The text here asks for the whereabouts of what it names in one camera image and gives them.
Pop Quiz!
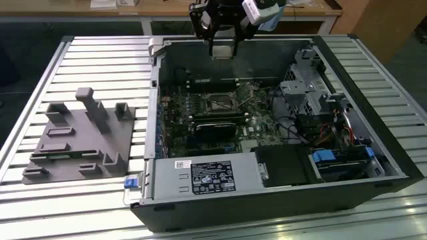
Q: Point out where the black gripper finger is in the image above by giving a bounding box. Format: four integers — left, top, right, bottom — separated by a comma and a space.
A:
188, 3, 219, 58
232, 14, 259, 57

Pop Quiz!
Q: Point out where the silver square CPU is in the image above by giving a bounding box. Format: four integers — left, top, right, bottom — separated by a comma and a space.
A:
211, 44, 235, 61

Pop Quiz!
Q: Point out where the CPU socket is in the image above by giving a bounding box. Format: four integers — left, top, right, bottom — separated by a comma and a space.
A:
203, 92, 240, 113

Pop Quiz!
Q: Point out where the black expansion slot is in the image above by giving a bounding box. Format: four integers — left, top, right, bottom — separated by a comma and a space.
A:
192, 111, 248, 124

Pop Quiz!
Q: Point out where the pale blue teach pendant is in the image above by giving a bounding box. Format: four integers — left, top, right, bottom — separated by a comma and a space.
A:
258, 6, 284, 32

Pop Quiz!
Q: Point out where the wooden desk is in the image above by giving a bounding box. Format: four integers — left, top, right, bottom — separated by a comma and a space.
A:
0, 0, 343, 35

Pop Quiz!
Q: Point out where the grey metal drive cage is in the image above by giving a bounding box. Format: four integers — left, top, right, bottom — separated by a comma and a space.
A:
279, 48, 351, 117

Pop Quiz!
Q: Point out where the green motherboard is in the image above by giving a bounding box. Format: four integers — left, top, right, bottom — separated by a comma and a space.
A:
158, 79, 288, 160

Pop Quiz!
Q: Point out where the black graphics card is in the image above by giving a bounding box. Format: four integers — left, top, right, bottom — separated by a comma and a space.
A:
195, 121, 236, 140

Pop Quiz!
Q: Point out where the white cardboard box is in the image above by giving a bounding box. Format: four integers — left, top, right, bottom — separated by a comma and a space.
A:
90, 0, 119, 11

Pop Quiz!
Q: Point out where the small silver heatsink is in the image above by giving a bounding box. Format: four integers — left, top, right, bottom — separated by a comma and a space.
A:
240, 140, 259, 152

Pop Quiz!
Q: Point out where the wooden cabinet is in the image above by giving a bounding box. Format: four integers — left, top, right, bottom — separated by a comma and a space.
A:
331, 0, 427, 65

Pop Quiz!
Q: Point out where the black plastic shroud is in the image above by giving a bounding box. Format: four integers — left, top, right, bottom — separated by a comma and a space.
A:
250, 144, 323, 188

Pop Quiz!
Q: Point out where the blue disk carrier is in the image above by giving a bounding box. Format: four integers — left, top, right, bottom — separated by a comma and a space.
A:
310, 148, 371, 180

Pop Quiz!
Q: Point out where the grey power supply unit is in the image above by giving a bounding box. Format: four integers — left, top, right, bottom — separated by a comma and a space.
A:
142, 151, 270, 201

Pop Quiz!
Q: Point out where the grey parts rack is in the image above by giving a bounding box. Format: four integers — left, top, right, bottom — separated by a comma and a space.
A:
20, 87, 139, 186

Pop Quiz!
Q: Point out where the blue case latch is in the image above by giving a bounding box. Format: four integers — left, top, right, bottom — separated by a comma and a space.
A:
123, 176, 140, 188

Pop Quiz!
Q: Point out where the black PC case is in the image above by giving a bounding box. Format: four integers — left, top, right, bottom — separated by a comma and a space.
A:
130, 34, 426, 233

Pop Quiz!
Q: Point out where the black cable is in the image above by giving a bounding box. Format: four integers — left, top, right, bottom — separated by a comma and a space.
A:
272, 116, 314, 146

